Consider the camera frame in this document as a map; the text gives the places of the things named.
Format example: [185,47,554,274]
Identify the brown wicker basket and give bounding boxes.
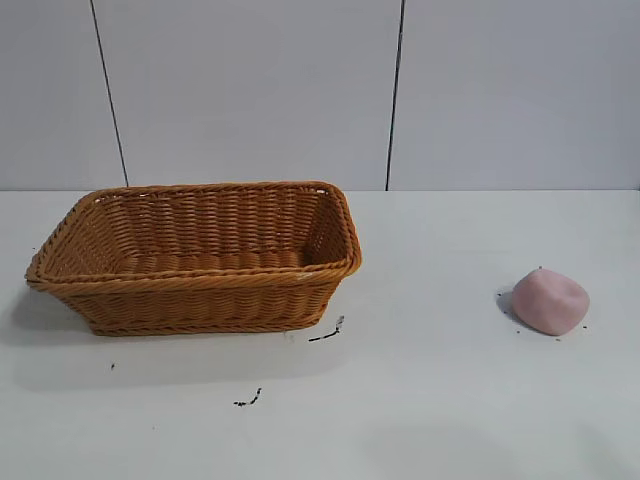
[25,180,363,337]

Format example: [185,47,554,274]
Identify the pink peach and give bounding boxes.
[510,268,591,337]

